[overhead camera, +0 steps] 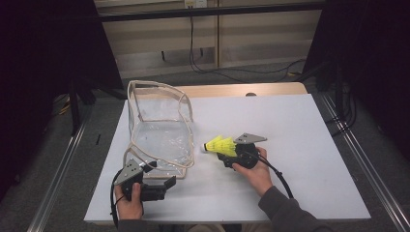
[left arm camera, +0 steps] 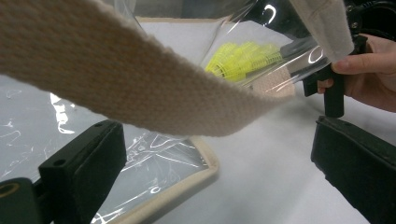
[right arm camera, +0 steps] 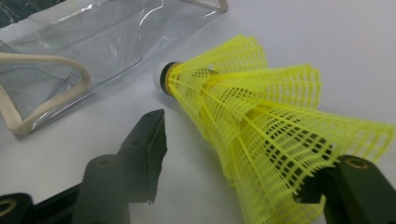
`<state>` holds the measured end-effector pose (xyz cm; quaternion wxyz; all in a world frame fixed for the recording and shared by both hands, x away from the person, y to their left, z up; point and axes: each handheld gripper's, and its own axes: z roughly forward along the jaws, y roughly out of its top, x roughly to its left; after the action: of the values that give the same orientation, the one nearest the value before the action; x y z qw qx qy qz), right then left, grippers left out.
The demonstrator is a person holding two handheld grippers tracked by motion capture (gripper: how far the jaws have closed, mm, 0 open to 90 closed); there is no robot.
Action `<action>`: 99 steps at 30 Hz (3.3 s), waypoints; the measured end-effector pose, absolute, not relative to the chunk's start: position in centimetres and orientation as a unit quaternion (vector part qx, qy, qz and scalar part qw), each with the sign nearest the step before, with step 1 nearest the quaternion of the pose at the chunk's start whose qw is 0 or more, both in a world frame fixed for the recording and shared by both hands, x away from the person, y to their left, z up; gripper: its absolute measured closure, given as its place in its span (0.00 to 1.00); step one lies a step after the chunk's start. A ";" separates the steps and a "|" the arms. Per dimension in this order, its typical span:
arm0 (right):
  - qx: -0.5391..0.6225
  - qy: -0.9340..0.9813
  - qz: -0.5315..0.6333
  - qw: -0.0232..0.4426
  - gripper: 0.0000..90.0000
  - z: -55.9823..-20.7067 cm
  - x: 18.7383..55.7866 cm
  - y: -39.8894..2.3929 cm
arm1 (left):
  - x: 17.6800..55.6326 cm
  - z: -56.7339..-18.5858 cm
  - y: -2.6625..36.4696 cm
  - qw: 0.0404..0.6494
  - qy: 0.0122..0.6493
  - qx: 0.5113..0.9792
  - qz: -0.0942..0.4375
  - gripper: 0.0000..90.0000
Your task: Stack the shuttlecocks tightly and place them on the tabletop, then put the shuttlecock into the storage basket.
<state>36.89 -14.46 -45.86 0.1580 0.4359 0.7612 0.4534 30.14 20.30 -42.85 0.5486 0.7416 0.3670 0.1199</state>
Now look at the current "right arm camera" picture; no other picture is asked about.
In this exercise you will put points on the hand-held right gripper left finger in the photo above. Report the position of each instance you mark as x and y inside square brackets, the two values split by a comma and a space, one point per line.
[140, 155]

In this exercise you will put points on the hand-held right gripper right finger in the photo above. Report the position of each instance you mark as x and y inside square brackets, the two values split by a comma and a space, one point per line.
[358, 193]

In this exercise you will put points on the transparent bag with beige trim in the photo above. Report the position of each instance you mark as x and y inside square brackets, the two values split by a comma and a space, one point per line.
[93, 46]

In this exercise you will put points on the white table board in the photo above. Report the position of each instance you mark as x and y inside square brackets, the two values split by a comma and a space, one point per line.
[311, 25]

